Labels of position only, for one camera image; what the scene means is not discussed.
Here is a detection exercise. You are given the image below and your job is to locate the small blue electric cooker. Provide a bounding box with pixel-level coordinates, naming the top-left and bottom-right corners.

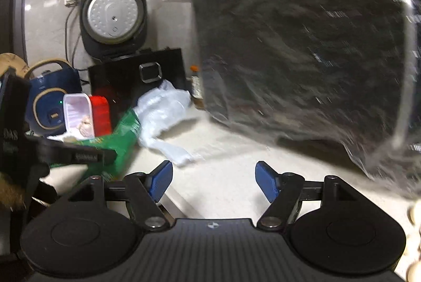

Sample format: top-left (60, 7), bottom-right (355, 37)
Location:
top-left (26, 59), bottom-right (83, 138)

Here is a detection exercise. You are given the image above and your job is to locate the black power cable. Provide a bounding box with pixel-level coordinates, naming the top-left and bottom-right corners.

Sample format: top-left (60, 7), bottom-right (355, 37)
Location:
top-left (65, 4), bottom-right (89, 85)

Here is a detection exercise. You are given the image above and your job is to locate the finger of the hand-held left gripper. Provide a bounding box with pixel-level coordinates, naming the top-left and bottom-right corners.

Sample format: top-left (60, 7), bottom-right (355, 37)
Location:
top-left (28, 136), bottom-right (118, 168)

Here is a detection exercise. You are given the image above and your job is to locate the large plastic-wrapped black appliance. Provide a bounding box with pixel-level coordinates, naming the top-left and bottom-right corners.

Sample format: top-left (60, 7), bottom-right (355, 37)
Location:
top-left (191, 0), bottom-right (421, 201)

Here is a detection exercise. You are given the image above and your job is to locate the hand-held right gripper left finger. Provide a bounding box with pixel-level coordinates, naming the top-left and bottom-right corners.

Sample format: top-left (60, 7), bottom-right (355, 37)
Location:
top-left (67, 160), bottom-right (174, 231)

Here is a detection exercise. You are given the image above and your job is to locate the crumpled white plastic bag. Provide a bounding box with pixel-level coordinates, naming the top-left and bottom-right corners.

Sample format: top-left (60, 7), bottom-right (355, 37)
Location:
top-left (133, 80), bottom-right (198, 167)

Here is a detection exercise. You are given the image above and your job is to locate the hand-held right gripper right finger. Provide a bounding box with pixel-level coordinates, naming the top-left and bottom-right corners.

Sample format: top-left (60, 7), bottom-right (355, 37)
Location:
top-left (255, 161), bottom-right (360, 231)

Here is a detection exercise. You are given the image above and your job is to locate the green snack packet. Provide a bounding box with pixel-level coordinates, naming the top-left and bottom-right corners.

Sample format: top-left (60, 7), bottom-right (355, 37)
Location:
top-left (49, 107), bottom-right (143, 184)

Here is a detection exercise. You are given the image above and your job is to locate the black rice cooker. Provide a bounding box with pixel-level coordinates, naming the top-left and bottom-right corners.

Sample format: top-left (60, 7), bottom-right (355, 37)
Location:
top-left (80, 0), bottom-right (185, 128)

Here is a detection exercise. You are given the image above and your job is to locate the white and red plastic tub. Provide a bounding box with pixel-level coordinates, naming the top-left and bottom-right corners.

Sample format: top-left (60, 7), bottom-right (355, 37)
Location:
top-left (62, 93), bottom-right (111, 140)

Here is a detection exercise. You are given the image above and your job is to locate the glass sauce jar orange lid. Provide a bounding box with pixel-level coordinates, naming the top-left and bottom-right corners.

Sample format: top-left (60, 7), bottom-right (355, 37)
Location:
top-left (190, 65), bottom-right (206, 110)

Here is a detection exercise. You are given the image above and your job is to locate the wooden cutting board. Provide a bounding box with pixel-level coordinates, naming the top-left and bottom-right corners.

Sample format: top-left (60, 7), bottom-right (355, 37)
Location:
top-left (0, 52), bottom-right (31, 80)

